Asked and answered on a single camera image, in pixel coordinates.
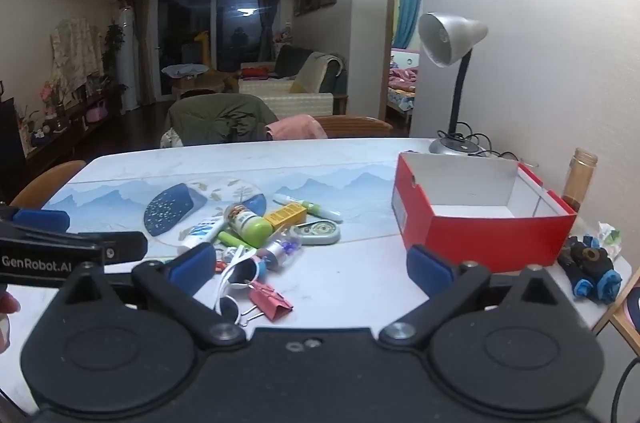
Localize person's left hand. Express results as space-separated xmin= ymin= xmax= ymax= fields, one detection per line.
xmin=0 ymin=285 xmax=22 ymax=354

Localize silver desk lamp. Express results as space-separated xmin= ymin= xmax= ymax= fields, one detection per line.
xmin=417 ymin=12 xmax=489 ymax=156

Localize grey curtain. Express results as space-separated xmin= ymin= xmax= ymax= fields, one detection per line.
xmin=257 ymin=0 xmax=287 ymax=64

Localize red orange charm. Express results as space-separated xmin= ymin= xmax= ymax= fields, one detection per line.
xmin=215 ymin=248 xmax=236 ymax=276

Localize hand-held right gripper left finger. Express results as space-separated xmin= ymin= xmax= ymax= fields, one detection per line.
xmin=47 ymin=243 xmax=247 ymax=349

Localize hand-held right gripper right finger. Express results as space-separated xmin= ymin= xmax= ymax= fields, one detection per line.
xmin=378 ymin=244 xmax=585 ymax=349

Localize cream patterned sofa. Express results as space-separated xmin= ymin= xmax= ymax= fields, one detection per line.
xmin=239 ymin=78 xmax=335 ymax=116

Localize grey correction tape dispenser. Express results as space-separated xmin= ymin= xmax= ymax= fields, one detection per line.
xmin=289 ymin=220 xmax=342 ymax=246

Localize red shoe box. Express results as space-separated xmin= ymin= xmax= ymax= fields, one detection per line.
xmin=391 ymin=152 xmax=578 ymax=274

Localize wooden side table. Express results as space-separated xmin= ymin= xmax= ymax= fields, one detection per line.
xmin=592 ymin=268 xmax=640 ymax=356

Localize black lamp cable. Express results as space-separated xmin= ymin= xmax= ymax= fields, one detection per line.
xmin=440 ymin=122 xmax=540 ymax=168

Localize black blue gloves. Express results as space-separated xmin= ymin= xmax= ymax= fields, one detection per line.
xmin=557 ymin=234 xmax=623 ymax=304

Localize bed with pink bedding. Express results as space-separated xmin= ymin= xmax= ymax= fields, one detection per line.
xmin=387 ymin=48 xmax=422 ymax=118

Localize dark wooden cabinet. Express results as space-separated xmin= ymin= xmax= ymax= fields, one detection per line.
xmin=22 ymin=83 xmax=126 ymax=160

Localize potted plant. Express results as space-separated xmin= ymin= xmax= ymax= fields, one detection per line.
xmin=102 ymin=20 xmax=126 ymax=74

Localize crumpled white green wrapper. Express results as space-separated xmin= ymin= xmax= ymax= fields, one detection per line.
xmin=597 ymin=222 xmax=623 ymax=259

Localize toothpick jar green lid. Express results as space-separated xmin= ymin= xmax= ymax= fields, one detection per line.
xmin=224 ymin=202 xmax=273 ymax=249

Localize white green pen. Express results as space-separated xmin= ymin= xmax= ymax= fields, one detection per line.
xmin=272 ymin=193 xmax=345 ymax=224

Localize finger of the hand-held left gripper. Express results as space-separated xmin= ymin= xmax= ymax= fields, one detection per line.
xmin=0 ymin=205 xmax=71 ymax=234
xmin=75 ymin=231 xmax=148 ymax=265

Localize black television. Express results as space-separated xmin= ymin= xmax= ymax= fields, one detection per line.
xmin=0 ymin=95 xmax=27 ymax=204

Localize floral cloth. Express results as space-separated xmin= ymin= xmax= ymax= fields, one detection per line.
xmin=50 ymin=18 xmax=104 ymax=94

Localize beige blanket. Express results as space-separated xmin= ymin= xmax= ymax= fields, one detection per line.
xmin=290 ymin=52 xmax=342 ymax=94

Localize white standing air conditioner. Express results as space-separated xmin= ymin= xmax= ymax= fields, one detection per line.
xmin=119 ymin=5 xmax=139 ymax=111

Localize pink binder clip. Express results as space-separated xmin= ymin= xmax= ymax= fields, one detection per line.
xmin=240 ymin=280 xmax=295 ymax=328

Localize small yellow box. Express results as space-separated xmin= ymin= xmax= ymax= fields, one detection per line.
xmin=262 ymin=204 xmax=308 ymax=229

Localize white blue tube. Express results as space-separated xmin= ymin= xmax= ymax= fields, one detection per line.
xmin=177 ymin=215 xmax=226 ymax=252

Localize pink cloth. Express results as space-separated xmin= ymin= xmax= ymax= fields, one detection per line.
xmin=265 ymin=114 xmax=328 ymax=141

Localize green marker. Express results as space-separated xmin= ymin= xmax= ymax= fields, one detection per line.
xmin=217 ymin=230 xmax=251 ymax=249

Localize wooden chair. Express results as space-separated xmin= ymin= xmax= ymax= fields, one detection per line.
xmin=10 ymin=160 xmax=87 ymax=208
xmin=312 ymin=115 xmax=393 ymax=138

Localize teal curtain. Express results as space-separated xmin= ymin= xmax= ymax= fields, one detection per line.
xmin=395 ymin=0 xmax=424 ymax=50

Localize brown curtain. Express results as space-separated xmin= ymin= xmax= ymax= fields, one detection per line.
xmin=131 ymin=0 xmax=161 ymax=104

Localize clear dome purple flower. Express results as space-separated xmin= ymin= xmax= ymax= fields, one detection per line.
xmin=257 ymin=235 xmax=303 ymax=273

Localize brown bottle gold cap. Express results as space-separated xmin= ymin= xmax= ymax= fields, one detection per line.
xmin=561 ymin=148 xmax=599 ymax=214

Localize green jacket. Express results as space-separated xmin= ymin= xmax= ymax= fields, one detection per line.
xmin=165 ymin=93 xmax=278 ymax=148

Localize dark green armchair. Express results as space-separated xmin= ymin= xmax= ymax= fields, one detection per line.
xmin=272 ymin=45 xmax=348 ymax=96

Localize yellow giraffe toy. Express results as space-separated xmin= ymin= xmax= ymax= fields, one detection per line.
xmin=192 ymin=30 xmax=212 ymax=70

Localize wooden coffee table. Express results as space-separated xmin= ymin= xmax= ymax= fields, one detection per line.
xmin=162 ymin=63 xmax=212 ymax=100

